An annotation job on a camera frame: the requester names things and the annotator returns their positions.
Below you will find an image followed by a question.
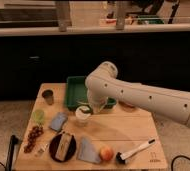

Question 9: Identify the black round plate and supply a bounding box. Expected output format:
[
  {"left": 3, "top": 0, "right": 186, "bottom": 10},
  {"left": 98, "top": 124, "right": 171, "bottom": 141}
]
[{"left": 49, "top": 134, "right": 77, "bottom": 162}]

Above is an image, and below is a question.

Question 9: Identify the green plastic tray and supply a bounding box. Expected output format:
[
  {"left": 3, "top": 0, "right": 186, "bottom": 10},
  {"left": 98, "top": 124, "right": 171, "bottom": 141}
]
[{"left": 64, "top": 74, "right": 118, "bottom": 110}]

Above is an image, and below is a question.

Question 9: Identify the orange bowl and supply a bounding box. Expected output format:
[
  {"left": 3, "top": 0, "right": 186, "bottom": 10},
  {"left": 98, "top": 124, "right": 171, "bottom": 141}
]
[{"left": 119, "top": 101, "right": 136, "bottom": 109}]

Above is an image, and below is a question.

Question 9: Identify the blue sponge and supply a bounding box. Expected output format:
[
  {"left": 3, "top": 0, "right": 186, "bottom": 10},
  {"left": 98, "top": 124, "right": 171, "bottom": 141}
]
[{"left": 50, "top": 113, "right": 68, "bottom": 132}]

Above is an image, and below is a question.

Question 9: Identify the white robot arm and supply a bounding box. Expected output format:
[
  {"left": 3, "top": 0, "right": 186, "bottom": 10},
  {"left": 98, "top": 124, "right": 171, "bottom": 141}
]
[{"left": 85, "top": 61, "right": 190, "bottom": 128}]

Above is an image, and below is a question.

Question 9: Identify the white black dish brush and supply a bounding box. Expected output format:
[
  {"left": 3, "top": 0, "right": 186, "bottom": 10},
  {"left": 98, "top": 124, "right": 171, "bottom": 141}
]
[{"left": 116, "top": 139, "right": 155, "bottom": 164}]

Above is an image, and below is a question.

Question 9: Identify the blue folded cloth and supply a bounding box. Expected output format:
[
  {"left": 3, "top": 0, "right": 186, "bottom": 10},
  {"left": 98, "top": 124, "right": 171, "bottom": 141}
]
[{"left": 77, "top": 137, "right": 101, "bottom": 164}]

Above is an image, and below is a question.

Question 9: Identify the bunch of red grapes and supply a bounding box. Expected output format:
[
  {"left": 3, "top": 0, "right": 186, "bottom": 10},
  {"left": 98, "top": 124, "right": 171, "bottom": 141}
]
[{"left": 24, "top": 126, "right": 43, "bottom": 153}]

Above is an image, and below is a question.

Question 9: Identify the green chili pepper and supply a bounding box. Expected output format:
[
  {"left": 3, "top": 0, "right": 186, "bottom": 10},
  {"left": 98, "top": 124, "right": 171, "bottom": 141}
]
[{"left": 78, "top": 105, "right": 92, "bottom": 114}]

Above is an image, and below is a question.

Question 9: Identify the black stand pole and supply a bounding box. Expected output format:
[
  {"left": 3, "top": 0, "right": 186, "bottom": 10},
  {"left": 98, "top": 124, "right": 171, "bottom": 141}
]
[{"left": 5, "top": 135, "right": 19, "bottom": 171}]

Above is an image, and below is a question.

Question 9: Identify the brown wooden block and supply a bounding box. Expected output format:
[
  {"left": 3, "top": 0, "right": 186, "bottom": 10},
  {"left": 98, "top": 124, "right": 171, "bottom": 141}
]
[{"left": 55, "top": 133, "right": 72, "bottom": 161}]

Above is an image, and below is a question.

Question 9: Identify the dark metal cup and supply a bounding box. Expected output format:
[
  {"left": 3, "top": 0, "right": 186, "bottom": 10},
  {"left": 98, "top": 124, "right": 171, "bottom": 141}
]
[{"left": 42, "top": 89, "right": 54, "bottom": 105}]

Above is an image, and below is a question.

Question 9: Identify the small clear wrapped item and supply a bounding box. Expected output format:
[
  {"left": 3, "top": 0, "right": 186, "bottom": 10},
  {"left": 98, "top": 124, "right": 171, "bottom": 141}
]
[{"left": 35, "top": 144, "right": 49, "bottom": 157}]

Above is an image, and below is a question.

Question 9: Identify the orange fruit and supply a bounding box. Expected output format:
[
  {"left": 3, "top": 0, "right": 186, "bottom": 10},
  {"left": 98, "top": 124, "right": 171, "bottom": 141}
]
[{"left": 99, "top": 146, "right": 114, "bottom": 161}]

